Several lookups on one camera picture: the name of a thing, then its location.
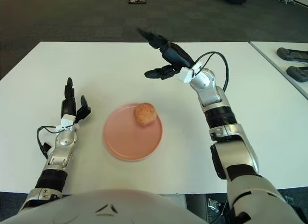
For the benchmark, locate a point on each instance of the red yellow apple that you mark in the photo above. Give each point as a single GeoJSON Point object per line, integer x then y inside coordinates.
{"type": "Point", "coordinates": [144, 114]}

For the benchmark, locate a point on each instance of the clear plastic wrapper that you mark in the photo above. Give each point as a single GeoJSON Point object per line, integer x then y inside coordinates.
{"type": "Point", "coordinates": [214, 205]}

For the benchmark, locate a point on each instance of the silver robot torso shell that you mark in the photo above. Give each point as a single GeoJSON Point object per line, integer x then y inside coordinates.
{"type": "Point", "coordinates": [108, 209]}

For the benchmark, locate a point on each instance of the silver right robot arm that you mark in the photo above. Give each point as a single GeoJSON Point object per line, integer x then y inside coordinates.
{"type": "Point", "coordinates": [231, 147]}

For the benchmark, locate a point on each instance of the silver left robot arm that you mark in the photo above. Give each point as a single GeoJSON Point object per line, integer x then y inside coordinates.
{"type": "Point", "coordinates": [63, 140]}

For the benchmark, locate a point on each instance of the small black red floor item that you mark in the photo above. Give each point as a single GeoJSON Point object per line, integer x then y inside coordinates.
{"type": "Point", "coordinates": [136, 1]}

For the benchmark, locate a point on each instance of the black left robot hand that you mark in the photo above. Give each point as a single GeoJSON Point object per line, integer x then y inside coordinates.
{"type": "Point", "coordinates": [68, 107]}

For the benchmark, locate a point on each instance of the dark grey game controller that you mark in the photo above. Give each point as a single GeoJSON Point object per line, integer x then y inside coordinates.
{"type": "Point", "coordinates": [288, 54]}
{"type": "Point", "coordinates": [296, 73]}

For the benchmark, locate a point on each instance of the pink round plate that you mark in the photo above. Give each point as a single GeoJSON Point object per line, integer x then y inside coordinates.
{"type": "Point", "coordinates": [125, 139]}

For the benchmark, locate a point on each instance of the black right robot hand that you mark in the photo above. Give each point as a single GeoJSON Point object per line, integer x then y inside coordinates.
{"type": "Point", "coordinates": [178, 55]}

